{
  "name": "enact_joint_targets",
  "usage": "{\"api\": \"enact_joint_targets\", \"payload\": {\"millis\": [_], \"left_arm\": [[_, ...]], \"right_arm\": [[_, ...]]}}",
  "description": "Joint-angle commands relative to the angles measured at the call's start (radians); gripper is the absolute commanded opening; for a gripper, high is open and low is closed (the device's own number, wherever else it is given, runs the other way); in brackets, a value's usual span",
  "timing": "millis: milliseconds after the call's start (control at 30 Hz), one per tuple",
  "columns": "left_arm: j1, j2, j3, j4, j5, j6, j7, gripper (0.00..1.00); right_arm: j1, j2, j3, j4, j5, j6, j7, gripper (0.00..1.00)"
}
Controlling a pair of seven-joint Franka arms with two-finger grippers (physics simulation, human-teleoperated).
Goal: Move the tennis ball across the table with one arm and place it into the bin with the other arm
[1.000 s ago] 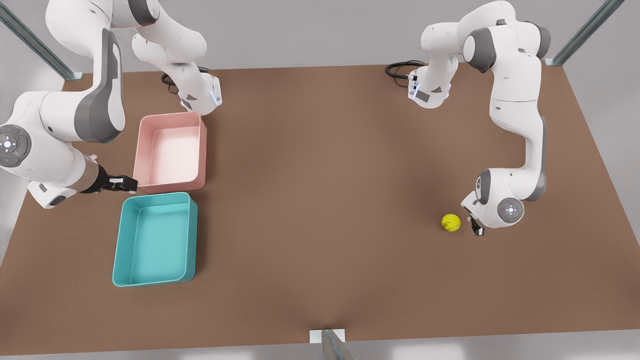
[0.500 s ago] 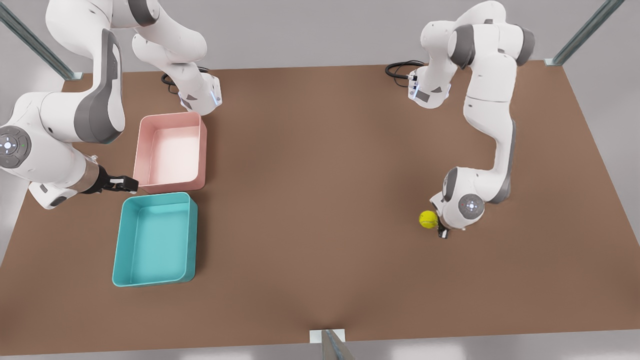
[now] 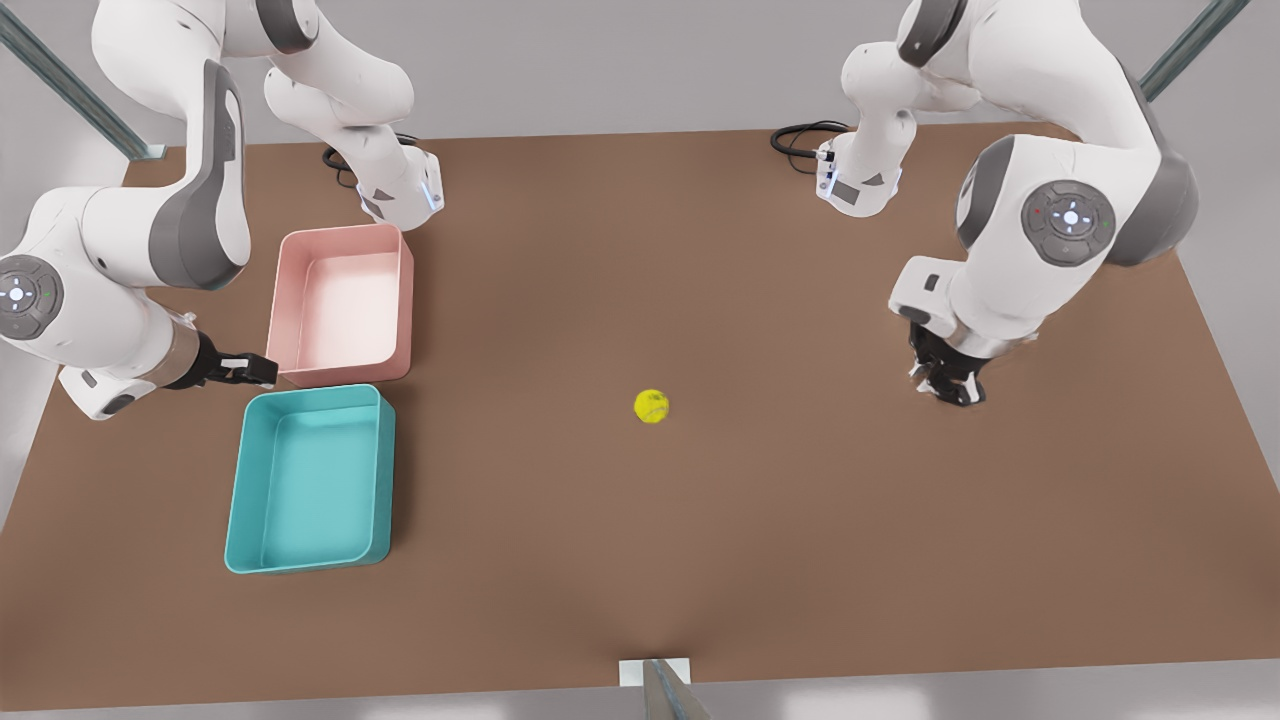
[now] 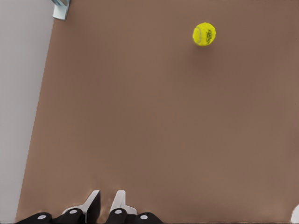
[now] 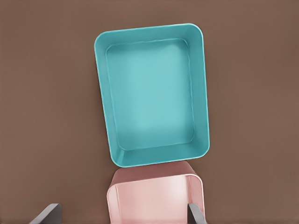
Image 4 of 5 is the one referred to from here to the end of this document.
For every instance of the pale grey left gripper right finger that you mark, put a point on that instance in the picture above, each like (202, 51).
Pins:
(120, 205)

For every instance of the yellow tennis ball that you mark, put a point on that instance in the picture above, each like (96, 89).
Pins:
(204, 34)

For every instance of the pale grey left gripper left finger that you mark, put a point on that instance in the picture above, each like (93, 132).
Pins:
(91, 205)

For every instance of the white round object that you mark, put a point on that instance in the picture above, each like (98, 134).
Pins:
(295, 214)

